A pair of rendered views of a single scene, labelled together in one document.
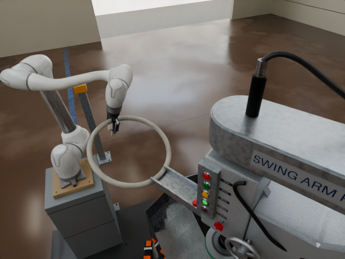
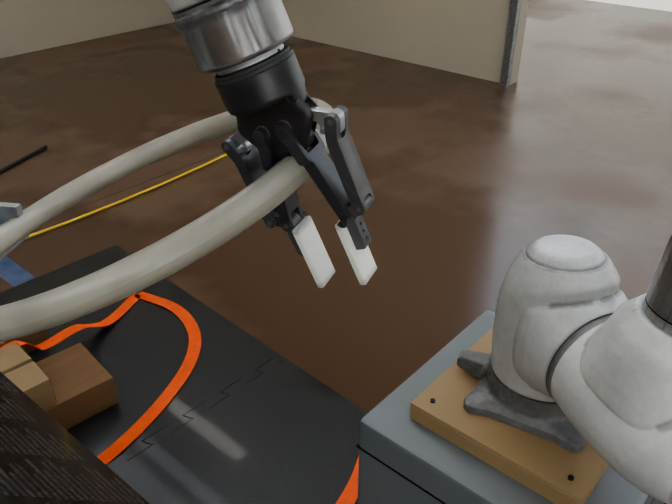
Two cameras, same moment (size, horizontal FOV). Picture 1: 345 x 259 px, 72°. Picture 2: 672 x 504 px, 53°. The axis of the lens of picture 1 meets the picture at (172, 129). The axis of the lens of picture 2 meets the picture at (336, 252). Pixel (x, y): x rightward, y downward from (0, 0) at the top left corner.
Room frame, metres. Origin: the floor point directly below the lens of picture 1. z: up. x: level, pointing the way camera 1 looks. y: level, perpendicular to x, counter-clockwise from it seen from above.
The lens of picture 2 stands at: (1.72, 0.12, 1.57)
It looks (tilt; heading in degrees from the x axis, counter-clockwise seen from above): 31 degrees down; 151
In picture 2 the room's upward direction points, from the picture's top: straight up
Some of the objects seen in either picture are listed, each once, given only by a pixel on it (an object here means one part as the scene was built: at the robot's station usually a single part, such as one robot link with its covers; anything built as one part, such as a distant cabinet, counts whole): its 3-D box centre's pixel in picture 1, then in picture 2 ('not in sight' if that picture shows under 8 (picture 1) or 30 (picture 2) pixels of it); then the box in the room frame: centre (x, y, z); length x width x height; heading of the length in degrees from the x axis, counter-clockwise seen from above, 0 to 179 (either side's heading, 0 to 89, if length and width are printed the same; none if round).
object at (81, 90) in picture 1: (92, 125); not in sight; (2.20, 0.92, 0.54); 0.20 x 0.20 x 1.09; 17
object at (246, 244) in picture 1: (246, 244); not in sight; (0.42, -0.26, 1.25); 0.15 x 0.10 x 0.15; 49
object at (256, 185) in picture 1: (255, 199); not in sight; (0.54, -0.31, 1.37); 0.36 x 0.22 x 0.45; 49
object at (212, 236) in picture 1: (226, 242); not in sight; (0.59, -0.25, 0.92); 0.21 x 0.21 x 0.01
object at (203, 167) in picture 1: (207, 191); not in sight; (0.55, -0.12, 1.42); 0.08 x 0.03 x 0.28; 49
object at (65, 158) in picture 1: (64, 159); (557, 313); (1.20, 0.77, 1.00); 0.18 x 0.16 x 0.22; 170
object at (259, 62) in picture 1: (256, 89); not in sight; (0.59, -0.25, 1.83); 0.04 x 0.04 x 0.17
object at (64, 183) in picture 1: (71, 174); (526, 376); (1.17, 0.76, 0.86); 0.22 x 0.18 x 0.06; 31
